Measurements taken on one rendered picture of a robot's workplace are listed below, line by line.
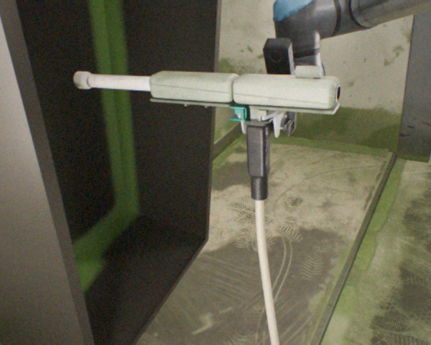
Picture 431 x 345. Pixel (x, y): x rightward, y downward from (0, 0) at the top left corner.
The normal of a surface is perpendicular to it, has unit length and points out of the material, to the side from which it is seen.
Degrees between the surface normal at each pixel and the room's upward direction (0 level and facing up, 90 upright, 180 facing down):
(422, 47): 90
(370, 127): 90
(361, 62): 90
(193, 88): 85
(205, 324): 0
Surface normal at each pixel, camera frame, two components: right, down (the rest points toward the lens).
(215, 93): -0.44, 0.44
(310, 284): -0.14, -0.85
